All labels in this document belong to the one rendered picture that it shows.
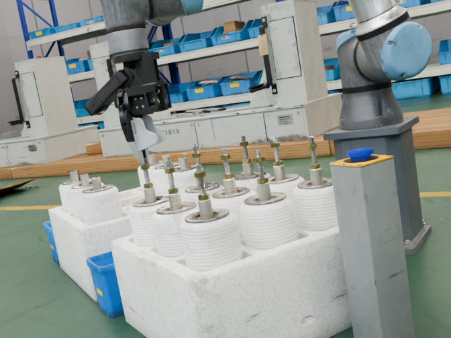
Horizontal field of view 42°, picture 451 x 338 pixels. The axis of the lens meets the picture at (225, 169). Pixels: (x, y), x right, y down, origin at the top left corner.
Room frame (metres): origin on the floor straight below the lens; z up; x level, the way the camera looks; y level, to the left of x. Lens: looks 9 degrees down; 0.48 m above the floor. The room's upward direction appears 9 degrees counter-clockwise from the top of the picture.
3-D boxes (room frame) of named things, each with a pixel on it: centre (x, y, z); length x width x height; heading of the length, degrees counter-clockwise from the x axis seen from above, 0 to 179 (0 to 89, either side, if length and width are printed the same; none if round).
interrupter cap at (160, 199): (1.17, 0.16, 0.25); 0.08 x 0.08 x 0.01
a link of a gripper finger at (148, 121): (1.18, 0.13, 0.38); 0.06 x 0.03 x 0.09; 72
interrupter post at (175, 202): (1.07, 0.10, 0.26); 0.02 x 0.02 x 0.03
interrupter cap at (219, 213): (0.96, 0.04, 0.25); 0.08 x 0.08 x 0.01
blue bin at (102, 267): (1.33, 0.19, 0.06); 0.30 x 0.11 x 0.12; 117
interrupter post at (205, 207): (0.96, 0.04, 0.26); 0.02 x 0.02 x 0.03
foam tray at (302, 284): (1.12, 0.00, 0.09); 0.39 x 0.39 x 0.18; 29
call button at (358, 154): (0.91, -0.21, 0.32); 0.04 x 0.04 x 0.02
